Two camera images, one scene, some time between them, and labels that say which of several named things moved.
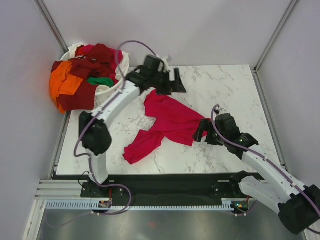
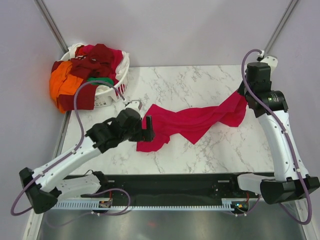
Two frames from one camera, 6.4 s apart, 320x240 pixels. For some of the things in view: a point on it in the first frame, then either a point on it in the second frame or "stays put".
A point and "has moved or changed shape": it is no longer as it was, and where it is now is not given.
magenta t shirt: (174, 121) has moved or changed shape
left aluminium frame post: (52, 24) stays put
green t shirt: (102, 81) stays put
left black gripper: (177, 87) → (140, 138)
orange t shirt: (61, 83) stays put
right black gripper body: (213, 137) → (242, 89)
